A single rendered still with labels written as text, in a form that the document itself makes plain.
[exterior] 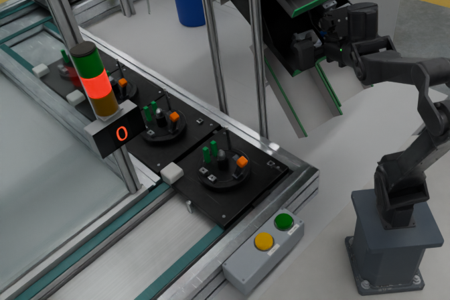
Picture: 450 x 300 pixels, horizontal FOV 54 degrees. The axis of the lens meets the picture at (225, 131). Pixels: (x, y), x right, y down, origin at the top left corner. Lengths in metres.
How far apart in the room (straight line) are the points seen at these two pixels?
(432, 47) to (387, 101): 1.85
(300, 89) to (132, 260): 0.62
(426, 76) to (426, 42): 2.71
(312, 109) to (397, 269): 0.46
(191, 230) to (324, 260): 0.33
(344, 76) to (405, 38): 2.11
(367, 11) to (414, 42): 2.51
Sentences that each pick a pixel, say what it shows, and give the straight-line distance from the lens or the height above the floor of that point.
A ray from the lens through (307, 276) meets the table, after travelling 1.12.
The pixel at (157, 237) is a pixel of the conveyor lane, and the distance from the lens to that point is 1.15.
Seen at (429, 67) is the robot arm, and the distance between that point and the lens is 0.71.
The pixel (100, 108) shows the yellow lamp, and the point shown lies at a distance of 0.95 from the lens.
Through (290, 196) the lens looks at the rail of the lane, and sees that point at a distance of 1.12.
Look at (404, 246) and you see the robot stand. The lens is 0.95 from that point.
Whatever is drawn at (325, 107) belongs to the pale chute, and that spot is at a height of 1.01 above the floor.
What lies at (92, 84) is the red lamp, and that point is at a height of 1.35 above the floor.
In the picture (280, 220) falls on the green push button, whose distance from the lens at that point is 1.07.
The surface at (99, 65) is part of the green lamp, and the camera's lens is 0.90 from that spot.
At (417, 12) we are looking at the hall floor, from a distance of 3.75.
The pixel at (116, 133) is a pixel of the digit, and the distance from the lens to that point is 0.99.
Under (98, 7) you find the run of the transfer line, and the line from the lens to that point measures 2.17.
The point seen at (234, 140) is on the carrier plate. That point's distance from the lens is 1.24.
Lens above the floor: 1.86
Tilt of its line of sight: 44 degrees down
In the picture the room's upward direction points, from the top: 9 degrees counter-clockwise
